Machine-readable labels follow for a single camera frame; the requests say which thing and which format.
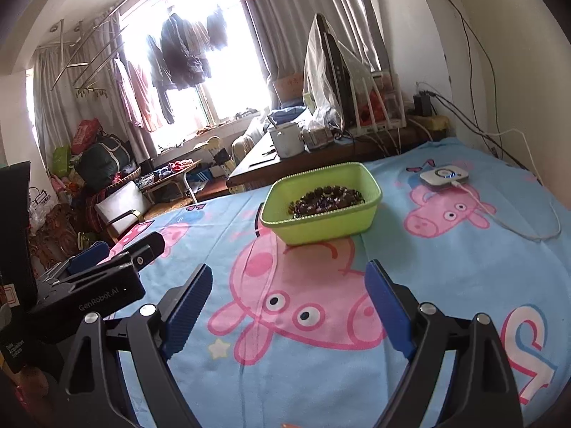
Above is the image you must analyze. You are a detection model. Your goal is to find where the wooden armchair white cushion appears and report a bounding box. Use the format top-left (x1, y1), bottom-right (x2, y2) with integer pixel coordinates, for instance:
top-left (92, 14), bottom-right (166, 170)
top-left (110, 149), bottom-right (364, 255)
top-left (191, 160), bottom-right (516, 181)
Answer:
top-left (95, 182), bottom-right (151, 240)

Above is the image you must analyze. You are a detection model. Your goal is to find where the dark duffel bag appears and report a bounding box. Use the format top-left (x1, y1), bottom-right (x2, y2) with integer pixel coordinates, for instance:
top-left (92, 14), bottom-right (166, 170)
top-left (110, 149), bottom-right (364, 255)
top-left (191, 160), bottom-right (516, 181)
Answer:
top-left (75, 135), bottom-right (131, 191)

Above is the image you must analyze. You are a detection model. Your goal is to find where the small low table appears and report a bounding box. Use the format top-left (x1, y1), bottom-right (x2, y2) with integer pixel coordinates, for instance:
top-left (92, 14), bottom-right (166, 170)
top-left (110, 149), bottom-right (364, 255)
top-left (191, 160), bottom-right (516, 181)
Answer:
top-left (141, 159), bottom-right (201, 204)

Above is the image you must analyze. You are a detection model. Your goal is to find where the red bag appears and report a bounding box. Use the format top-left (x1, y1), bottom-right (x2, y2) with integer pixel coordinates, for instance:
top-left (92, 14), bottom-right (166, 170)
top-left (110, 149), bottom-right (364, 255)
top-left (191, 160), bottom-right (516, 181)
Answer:
top-left (71, 118), bottom-right (102, 156)

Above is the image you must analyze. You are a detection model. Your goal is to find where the dark wooden desk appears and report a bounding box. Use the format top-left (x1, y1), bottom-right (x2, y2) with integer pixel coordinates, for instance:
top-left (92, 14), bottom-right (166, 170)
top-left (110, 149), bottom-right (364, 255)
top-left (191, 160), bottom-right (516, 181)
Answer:
top-left (225, 123), bottom-right (430, 193)

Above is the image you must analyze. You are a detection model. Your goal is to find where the blue cartoon pig bedsheet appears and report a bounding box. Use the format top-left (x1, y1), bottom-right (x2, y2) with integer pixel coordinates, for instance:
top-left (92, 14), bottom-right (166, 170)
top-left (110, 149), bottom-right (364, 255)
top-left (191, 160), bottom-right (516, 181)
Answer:
top-left (119, 139), bottom-right (570, 427)

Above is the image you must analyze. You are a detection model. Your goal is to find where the white enamel pot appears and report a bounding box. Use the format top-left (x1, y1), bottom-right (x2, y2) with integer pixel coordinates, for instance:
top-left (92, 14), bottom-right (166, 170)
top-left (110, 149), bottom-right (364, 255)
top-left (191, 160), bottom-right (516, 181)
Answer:
top-left (268, 122), bottom-right (305, 159)

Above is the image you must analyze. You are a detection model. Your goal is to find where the green plastic basket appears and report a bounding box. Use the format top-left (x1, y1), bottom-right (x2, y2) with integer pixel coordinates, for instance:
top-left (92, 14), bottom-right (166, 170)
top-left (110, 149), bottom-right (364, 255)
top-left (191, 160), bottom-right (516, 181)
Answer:
top-left (259, 162), bottom-right (382, 245)

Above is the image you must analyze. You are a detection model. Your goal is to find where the dark hanging jacket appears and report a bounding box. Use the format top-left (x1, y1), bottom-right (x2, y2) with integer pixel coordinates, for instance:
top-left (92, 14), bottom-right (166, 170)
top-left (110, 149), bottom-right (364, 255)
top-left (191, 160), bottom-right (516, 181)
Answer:
top-left (161, 7), bottom-right (227, 90)

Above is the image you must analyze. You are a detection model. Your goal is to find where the white portable wifi device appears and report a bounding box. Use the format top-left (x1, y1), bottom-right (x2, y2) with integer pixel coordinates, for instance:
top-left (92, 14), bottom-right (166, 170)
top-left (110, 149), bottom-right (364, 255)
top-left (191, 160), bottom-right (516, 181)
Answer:
top-left (419, 165), bottom-right (469, 190)

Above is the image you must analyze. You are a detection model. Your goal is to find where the cardboard box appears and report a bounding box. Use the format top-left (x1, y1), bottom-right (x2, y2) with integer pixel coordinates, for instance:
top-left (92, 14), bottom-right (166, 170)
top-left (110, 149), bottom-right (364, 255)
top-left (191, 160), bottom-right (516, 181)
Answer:
top-left (272, 73), bottom-right (304, 107)

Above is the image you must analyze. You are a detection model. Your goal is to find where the cloth covered monitor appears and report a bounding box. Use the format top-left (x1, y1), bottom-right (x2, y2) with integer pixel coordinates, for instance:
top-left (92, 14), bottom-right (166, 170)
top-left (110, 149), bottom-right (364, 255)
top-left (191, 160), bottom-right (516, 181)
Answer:
top-left (303, 12), bottom-right (378, 133)

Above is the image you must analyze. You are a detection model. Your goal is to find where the grey curtain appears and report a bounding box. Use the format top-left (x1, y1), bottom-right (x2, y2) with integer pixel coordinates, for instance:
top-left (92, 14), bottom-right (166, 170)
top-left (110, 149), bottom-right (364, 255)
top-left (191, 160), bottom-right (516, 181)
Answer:
top-left (242, 0), bottom-right (391, 86)

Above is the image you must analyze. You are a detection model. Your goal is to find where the brown bead bracelet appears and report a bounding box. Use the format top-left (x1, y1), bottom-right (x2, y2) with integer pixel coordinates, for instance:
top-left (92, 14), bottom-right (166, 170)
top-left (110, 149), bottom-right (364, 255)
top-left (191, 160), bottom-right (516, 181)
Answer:
top-left (287, 184), bottom-right (366, 220)

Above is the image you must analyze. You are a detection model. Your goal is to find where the white charging cable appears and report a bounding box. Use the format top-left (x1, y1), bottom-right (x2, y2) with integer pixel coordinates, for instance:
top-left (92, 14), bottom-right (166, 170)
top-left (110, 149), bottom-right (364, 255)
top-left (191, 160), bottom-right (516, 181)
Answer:
top-left (450, 127), bottom-right (564, 243)

